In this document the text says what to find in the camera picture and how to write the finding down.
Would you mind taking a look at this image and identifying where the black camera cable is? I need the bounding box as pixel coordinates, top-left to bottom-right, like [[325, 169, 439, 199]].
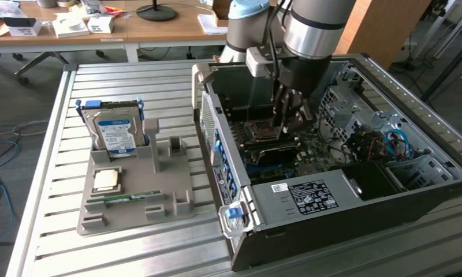
[[264, 0, 293, 80]]

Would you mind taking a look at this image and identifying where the open black PC case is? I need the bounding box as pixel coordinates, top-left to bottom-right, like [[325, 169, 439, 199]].
[[191, 53, 462, 272]]

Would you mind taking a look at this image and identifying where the grey chipset heatsink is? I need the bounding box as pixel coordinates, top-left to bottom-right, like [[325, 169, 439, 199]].
[[297, 164, 319, 177]]

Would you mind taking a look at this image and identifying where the blue wire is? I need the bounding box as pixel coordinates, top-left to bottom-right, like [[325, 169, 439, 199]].
[[383, 129, 415, 159]]

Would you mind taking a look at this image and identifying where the grey power supply unit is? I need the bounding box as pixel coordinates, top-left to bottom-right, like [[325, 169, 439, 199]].
[[251, 169, 362, 226]]

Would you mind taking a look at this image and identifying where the hard disk in blue caddy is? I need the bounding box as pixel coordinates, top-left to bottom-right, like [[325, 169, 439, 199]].
[[74, 97, 145, 158]]

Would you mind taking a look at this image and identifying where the black wire harness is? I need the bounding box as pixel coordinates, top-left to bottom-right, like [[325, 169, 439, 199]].
[[346, 131, 386, 162]]

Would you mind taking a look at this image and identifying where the white paper stack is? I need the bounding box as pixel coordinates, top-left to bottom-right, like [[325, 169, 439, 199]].
[[197, 13, 229, 36]]

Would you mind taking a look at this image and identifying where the white tape roll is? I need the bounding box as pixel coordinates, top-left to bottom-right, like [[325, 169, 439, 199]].
[[62, 17, 86, 31]]

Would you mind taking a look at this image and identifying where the small white box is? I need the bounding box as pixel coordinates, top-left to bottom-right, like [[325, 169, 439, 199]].
[[86, 16, 114, 34]]

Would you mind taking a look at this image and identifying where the dark metal table leg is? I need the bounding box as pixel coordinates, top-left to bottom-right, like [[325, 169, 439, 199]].
[[420, 37, 462, 102]]

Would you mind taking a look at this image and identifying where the green graphics card black shroud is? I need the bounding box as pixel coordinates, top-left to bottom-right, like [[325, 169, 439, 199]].
[[237, 143, 297, 167]]

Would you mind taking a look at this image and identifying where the green motherboard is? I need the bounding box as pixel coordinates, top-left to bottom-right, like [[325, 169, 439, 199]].
[[227, 77, 346, 185]]

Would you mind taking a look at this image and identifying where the metal CPU socket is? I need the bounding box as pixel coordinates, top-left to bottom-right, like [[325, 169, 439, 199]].
[[248, 120, 281, 143]]

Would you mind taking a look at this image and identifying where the grey plastic parts rack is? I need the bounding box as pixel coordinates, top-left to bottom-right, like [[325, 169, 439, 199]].
[[76, 118, 196, 237]]

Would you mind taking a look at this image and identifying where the white flat box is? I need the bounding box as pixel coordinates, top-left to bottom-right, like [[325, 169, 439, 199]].
[[52, 12, 90, 39]]

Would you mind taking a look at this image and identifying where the clear plastic bag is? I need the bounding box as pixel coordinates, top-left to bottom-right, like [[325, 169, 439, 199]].
[[0, 0, 27, 18]]

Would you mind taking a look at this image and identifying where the square CPU chip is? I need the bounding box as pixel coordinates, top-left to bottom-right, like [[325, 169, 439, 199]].
[[93, 169, 120, 192]]

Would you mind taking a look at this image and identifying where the wooden cabinet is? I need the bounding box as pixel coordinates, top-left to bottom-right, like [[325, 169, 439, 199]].
[[332, 0, 434, 70]]

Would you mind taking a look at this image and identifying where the green RAM stick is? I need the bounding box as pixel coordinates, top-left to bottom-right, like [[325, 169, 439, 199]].
[[86, 189, 162, 204]]

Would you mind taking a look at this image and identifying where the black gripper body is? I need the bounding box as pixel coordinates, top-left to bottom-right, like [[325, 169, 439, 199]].
[[273, 56, 332, 98]]

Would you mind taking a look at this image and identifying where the brown cardboard box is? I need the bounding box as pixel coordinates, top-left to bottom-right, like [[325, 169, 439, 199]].
[[209, 0, 232, 20]]

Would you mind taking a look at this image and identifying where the black round lamp base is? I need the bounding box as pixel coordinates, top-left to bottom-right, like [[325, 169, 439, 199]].
[[134, 0, 177, 22]]

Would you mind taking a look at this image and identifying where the wooden desk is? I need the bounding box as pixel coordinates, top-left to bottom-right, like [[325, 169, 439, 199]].
[[125, 0, 232, 63], [0, 0, 129, 63]]

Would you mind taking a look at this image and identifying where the white box with black lid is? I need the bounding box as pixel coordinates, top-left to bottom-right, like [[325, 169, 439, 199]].
[[2, 17, 42, 37]]

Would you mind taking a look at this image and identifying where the blue floor cable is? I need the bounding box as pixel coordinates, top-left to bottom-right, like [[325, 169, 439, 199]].
[[0, 126, 21, 248]]

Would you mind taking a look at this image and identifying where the blue case latch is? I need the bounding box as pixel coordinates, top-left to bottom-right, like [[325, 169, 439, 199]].
[[223, 205, 243, 222]]

